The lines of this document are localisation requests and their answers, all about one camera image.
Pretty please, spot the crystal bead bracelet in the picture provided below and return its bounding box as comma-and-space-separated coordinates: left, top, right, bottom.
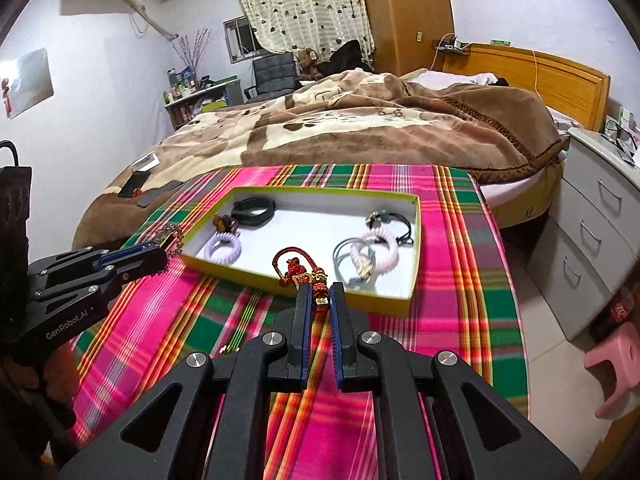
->
152, 223, 187, 276

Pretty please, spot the amber bead bracelet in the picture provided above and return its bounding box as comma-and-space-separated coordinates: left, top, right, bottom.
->
211, 212, 241, 235

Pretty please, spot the purple spiral hair tie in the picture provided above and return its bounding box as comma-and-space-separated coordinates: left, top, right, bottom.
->
202, 231, 244, 264

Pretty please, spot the red knot charm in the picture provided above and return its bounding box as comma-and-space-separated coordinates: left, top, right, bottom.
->
272, 246, 330, 310

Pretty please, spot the black fitness band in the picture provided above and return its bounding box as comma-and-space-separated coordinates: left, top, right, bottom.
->
231, 196, 276, 228

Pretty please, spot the black cord bead bracelet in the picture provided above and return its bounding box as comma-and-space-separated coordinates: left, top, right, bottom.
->
364, 209, 417, 248

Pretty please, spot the dark smartphone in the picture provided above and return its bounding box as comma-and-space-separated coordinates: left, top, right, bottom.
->
137, 180, 183, 208

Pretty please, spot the black smartphone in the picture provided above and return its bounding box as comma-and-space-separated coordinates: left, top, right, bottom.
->
118, 170, 151, 198

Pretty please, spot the white card box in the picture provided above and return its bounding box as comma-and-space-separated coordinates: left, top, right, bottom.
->
130, 152, 160, 172

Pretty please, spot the yellow-green shallow box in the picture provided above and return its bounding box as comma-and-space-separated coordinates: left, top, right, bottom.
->
180, 186, 421, 318

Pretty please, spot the white bookshelf desk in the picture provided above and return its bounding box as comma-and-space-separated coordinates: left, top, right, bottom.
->
165, 76, 244, 130

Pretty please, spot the dried branch vase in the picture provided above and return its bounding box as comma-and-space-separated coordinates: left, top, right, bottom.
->
171, 27, 212, 86

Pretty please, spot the black office chair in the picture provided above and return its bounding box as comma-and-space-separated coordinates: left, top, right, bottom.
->
244, 52, 302, 103

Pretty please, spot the brown patterned blanket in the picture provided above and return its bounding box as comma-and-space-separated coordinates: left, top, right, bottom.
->
72, 70, 563, 249

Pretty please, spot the teddy bear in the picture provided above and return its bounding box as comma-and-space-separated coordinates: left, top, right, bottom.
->
297, 48, 324, 81

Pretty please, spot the pink plastic stool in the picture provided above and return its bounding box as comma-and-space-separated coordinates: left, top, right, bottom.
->
584, 322, 639, 419

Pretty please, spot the grey nightstand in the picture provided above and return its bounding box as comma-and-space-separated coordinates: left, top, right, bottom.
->
527, 128, 639, 340

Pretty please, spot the heart pattern curtain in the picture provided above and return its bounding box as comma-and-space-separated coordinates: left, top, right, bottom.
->
240, 0, 375, 62

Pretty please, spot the white pillow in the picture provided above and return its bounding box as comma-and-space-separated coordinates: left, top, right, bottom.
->
409, 70, 498, 90

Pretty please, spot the wooden headboard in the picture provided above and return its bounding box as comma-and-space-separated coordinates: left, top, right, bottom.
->
442, 44, 611, 131

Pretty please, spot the wooden wardrobe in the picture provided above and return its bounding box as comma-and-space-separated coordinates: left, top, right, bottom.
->
366, 0, 454, 76

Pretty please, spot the wall poster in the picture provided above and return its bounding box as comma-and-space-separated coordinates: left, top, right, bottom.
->
1, 48, 54, 119

